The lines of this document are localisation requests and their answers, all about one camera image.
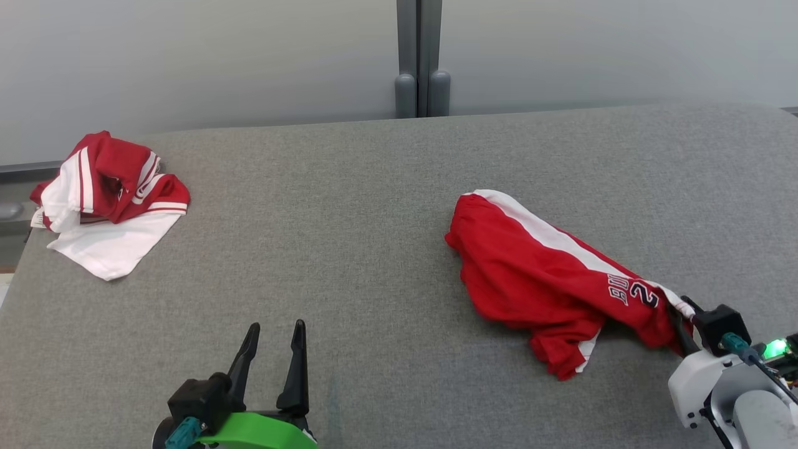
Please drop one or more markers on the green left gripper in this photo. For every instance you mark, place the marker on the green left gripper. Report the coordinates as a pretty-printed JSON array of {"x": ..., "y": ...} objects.
[{"x": 262, "y": 433}]

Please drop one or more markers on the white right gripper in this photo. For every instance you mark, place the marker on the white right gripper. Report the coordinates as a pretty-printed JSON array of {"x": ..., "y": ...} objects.
[{"x": 692, "y": 380}]

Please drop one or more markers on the red shorts with white stripe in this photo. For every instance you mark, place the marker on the red shorts with white stripe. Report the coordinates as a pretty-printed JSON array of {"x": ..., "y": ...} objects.
[{"x": 536, "y": 274}]

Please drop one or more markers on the red and white jersey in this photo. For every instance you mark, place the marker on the red and white jersey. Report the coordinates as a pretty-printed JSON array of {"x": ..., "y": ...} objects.
[{"x": 106, "y": 181}]

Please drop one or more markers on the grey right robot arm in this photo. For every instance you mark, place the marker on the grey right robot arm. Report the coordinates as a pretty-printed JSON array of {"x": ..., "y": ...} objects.
[{"x": 760, "y": 418}]

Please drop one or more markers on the white partition panel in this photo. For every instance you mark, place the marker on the white partition panel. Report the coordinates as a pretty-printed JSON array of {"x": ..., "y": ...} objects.
[
  {"x": 187, "y": 62},
  {"x": 623, "y": 43}
]

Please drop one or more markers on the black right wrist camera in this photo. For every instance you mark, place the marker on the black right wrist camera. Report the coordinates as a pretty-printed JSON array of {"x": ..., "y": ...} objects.
[{"x": 717, "y": 324}]

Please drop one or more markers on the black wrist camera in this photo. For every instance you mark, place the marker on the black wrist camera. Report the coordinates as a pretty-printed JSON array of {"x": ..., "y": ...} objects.
[
  {"x": 717, "y": 324},
  {"x": 199, "y": 396}
]

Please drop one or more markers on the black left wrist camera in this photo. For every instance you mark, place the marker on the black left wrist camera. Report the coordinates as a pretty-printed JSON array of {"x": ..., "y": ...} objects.
[{"x": 199, "y": 396}]

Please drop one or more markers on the grey partition post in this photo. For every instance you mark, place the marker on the grey partition post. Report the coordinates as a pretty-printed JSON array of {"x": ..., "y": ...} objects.
[{"x": 408, "y": 50}]

